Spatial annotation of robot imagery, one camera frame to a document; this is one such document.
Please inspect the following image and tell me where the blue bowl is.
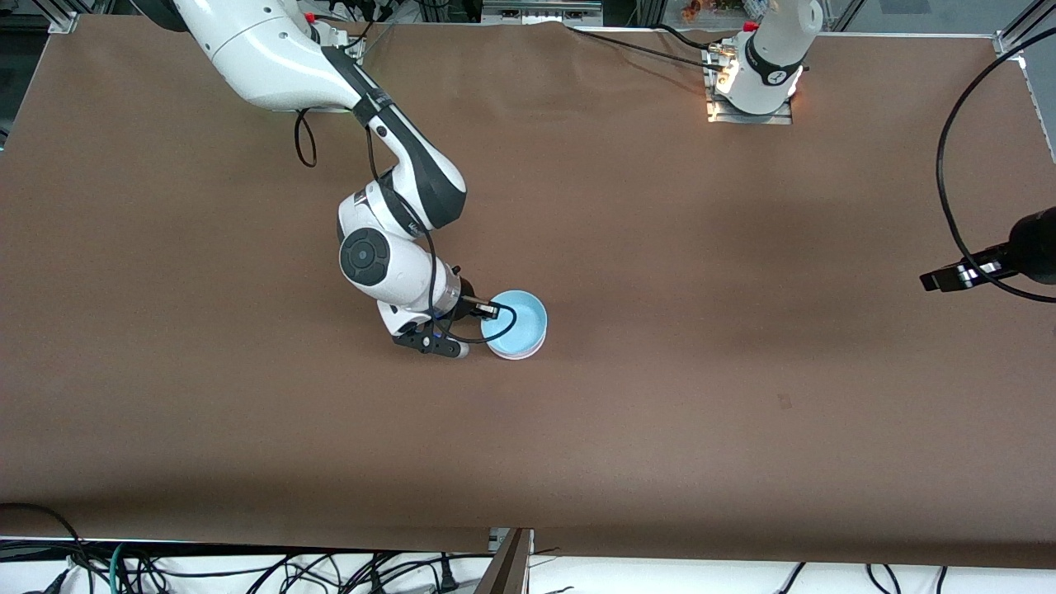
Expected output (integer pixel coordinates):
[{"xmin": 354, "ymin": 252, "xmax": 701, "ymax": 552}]
[{"xmin": 480, "ymin": 290, "xmax": 549, "ymax": 357}]

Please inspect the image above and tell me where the brown table cover sheet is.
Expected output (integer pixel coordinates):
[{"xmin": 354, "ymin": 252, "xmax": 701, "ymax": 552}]
[{"xmin": 0, "ymin": 15, "xmax": 1056, "ymax": 570}]

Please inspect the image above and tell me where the dark brown post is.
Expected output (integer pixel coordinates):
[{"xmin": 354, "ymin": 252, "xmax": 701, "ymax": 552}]
[{"xmin": 474, "ymin": 528, "xmax": 534, "ymax": 594}]

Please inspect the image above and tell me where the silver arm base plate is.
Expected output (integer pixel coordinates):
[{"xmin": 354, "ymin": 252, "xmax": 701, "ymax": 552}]
[
  {"xmin": 324, "ymin": 21, "xmax": 369, "ymax": 65},
  {"xmin": 704, "ymin": 40, "xmax": 794, "ymax": 126}
]

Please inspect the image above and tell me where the grey metal rail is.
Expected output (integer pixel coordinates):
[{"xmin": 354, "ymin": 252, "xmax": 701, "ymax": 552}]
[{"xmin": 483, "ymin": 0, "xmax": 604, "ymax": 24}]

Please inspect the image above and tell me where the black table cable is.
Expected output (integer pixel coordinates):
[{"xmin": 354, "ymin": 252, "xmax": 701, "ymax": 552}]
[
  {"xmin": 565, "ymin": 25, "xmax": 731, "ymax": 75},
  {"xmin": 656, "ymin": 21, "xmax": 727, "ymax": 52}
]

